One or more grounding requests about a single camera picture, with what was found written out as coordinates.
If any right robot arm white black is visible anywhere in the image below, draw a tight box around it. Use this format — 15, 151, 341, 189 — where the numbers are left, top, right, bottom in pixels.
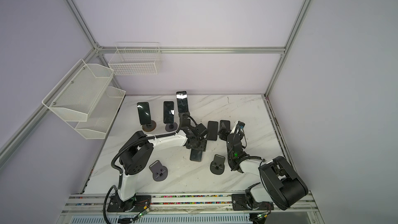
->
218, 121, 309, 211

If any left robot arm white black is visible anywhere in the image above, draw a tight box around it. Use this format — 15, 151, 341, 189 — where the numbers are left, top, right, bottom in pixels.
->
111, 124, 208, 202

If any black folding phone stand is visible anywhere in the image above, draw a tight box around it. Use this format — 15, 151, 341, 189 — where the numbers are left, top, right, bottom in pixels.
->
179, 112, 191, 130

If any dark round stand front right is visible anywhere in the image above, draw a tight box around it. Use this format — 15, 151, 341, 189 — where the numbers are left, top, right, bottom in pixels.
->
210, 154, 226, 175

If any grey round stand middle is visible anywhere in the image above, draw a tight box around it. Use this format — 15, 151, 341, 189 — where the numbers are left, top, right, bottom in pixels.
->
165, 122, 178, 132

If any grey round stand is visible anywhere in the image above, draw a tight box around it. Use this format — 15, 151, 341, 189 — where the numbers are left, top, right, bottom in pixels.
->
149, 160, 168, 182
165, 122, 178, 132

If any black phone with reflection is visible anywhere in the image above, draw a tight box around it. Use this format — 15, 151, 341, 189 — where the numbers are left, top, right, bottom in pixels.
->
163, 101, 175, 124

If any grey round stand front left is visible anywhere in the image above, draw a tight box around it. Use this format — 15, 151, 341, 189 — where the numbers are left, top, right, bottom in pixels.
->
149, 160, 168, 182

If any brown round phone stand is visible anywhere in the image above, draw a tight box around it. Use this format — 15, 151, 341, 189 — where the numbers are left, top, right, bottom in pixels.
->
142, 120, 157, 132

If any white mesh lower shelf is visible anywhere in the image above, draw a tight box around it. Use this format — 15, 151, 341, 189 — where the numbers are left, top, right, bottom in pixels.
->
75, 87, 125, 140

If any white mesh shelf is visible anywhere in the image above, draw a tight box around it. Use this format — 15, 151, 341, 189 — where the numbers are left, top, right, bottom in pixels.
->
75, 87, 125, 140
42, 59, 114, 122

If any white mesh upper shelf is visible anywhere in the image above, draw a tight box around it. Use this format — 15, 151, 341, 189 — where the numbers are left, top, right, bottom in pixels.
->
42, 59, 114, 122

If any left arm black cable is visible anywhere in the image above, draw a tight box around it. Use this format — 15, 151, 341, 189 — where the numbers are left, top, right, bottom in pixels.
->
102, 114, 200, 224

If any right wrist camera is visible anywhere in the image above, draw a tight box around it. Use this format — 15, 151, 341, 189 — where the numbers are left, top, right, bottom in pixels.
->
237, 121, 245, 129

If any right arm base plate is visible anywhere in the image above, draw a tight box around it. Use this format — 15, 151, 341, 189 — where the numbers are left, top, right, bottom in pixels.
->
231, 194, 274, 211

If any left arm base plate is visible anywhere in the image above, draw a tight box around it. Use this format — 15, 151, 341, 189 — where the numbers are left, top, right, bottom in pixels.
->
107, 195, 151, 213

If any white wire basket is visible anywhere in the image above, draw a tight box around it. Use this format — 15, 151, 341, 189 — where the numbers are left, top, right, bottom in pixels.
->
108, 42, 162, 76

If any aluminium mounting rail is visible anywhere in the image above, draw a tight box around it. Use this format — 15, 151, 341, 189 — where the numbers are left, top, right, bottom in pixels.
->
57, 191, 324, 224

